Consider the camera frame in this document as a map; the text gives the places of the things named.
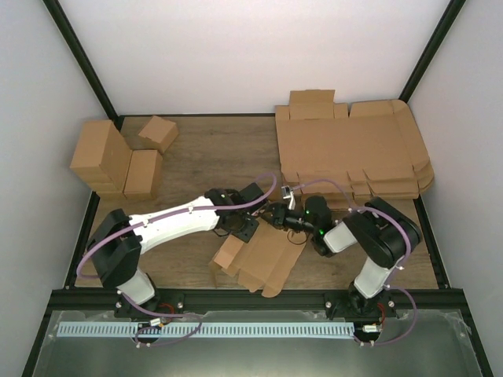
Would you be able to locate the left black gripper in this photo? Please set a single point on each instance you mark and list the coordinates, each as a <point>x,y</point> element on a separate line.
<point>247,233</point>

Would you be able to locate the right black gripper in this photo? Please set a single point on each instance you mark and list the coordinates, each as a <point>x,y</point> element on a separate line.
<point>280,215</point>

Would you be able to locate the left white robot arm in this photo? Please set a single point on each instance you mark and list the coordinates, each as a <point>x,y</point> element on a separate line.
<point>120,240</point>

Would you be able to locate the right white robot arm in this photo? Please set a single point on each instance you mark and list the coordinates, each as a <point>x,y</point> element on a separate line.
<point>384,233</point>

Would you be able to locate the small tilted cardboard box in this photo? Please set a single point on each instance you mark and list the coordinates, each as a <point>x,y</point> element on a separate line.
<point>158,133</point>

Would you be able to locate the tall folded cardboard box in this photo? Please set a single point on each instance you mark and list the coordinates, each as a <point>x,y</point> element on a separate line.
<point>102,158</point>

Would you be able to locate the stack of flat cardboard blanks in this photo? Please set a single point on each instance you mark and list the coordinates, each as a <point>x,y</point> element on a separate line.
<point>359,150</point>

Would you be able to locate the clear plastic sheet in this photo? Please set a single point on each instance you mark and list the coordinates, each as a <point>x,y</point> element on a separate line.
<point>427,343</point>

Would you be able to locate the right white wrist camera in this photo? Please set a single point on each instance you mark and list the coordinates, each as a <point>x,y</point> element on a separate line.
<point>290,197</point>

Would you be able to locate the black aluminium frame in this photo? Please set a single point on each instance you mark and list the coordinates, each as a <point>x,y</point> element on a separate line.
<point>72,297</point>

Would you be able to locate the light blue slotted cable duct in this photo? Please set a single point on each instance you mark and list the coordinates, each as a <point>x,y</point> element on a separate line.
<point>314,330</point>

